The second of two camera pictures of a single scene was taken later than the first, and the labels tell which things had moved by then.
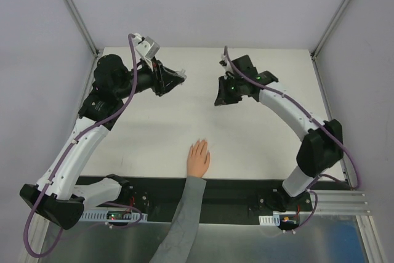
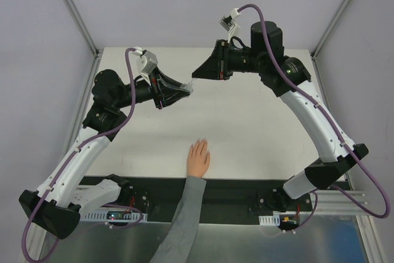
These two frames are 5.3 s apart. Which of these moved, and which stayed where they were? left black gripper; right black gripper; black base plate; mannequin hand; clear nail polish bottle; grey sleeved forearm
Moved: clear nail polish bottle; right black gripper; left black gripper
Stayed: mannequin hand; grey sleeved forearm; black base plate
